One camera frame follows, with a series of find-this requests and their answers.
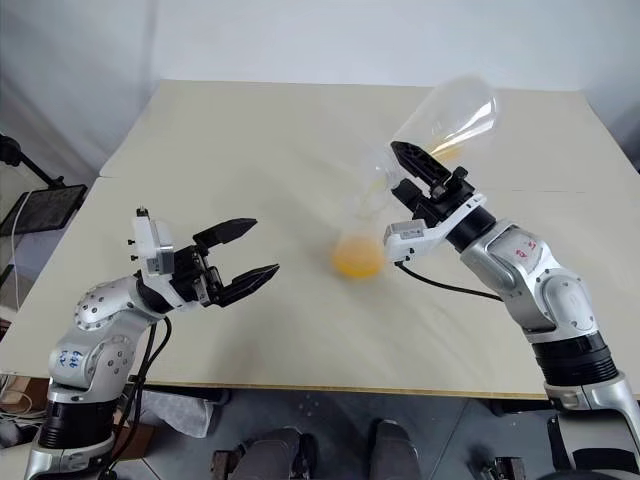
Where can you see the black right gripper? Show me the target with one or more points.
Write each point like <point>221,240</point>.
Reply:
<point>435,207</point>

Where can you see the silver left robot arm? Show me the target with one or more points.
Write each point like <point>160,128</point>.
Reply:
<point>95,310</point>

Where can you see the clear receiving flask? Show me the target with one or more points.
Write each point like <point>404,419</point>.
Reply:
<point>357,260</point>

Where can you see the brown cardboard box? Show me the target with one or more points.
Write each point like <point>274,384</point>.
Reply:
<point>35,387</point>

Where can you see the black tablet screen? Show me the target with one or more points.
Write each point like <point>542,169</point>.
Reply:
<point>45,207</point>

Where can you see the small dark brown block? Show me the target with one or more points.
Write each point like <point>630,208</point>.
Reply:
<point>225,462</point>
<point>505,469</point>

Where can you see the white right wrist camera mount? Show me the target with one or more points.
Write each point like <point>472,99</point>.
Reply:
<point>410,235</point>

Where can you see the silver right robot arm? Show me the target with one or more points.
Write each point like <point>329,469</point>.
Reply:
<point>520,265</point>

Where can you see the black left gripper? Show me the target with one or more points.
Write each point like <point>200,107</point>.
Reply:
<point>192,272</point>

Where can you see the dark rounded shape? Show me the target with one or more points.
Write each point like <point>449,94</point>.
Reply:
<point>395,455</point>
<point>275,455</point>

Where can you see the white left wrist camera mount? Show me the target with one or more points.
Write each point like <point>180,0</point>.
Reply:
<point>145,240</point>

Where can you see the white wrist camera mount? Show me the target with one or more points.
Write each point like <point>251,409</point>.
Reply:
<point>410,235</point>
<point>145,240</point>

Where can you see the white plastic bag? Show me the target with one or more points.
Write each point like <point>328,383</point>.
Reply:
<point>185,410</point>

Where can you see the clear pouring flask orange liquid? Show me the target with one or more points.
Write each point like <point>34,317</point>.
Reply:
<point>450,110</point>

